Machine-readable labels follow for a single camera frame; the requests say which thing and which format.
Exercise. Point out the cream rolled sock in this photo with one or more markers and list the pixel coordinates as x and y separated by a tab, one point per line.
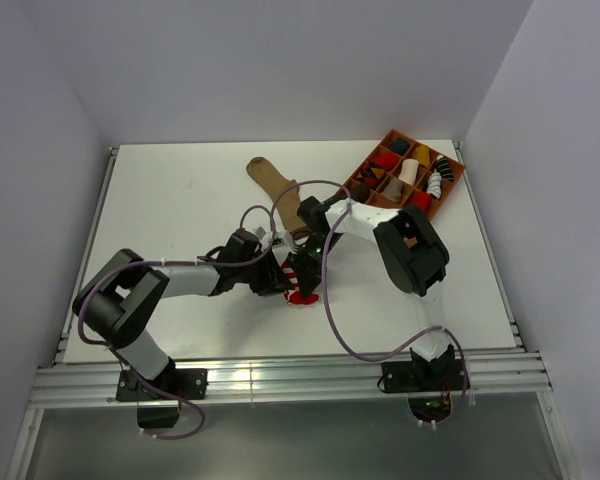
409	171

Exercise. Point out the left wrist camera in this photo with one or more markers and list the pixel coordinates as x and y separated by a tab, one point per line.
264	236

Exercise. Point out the dark teal rolled sock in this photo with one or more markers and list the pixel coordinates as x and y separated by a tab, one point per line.
400	146

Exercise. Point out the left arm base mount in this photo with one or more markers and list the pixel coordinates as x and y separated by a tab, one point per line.
162	402

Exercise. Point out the red rolled sock upper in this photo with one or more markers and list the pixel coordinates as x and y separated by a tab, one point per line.
387	161

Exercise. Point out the black white striped sock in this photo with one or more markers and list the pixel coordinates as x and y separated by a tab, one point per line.
443	168

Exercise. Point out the dark brown rolled sock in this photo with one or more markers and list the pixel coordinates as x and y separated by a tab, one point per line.
360	192

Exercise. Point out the red rolled sock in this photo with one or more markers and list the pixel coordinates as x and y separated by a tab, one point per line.
422	200
387	161

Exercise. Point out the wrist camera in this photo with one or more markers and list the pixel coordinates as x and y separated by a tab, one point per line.
284	240
264	236

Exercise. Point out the grey brown rolled sock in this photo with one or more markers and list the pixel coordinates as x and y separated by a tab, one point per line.
393	190

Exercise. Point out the argyle patterned rolled sock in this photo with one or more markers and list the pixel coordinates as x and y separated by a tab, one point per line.
370	175

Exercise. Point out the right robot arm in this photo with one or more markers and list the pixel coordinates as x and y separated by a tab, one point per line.
414	257

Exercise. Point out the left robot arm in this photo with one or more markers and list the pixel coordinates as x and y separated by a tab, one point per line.
114	308

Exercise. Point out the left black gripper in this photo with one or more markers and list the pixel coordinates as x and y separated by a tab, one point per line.
271	281

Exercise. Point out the red rolled sock lower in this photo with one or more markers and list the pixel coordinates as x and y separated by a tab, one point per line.
422	200

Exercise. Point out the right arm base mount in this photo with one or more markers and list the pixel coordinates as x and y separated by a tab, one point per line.
415	380

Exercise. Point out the yellow rolled sock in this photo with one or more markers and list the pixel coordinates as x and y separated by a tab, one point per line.
422	154

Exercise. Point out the tan brown sock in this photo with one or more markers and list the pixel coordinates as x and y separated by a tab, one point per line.
282	191

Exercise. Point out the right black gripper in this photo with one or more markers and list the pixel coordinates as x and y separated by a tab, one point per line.
308	273

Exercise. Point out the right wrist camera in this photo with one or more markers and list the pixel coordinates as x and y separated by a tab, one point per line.
284	240

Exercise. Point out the left aluminium side rail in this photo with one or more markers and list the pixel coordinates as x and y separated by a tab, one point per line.
66	329

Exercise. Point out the orange divided sock tray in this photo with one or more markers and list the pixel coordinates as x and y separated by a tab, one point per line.
377	200

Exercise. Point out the aluminium side rail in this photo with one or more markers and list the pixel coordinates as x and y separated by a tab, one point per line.
504	297
66	329

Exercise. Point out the right aluminium side rail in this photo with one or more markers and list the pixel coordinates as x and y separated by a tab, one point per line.
504	297

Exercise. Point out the white grey striped sock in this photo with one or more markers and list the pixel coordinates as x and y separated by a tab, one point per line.
433	188

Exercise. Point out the aluminium front rail frame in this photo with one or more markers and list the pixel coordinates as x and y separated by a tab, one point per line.
286	380

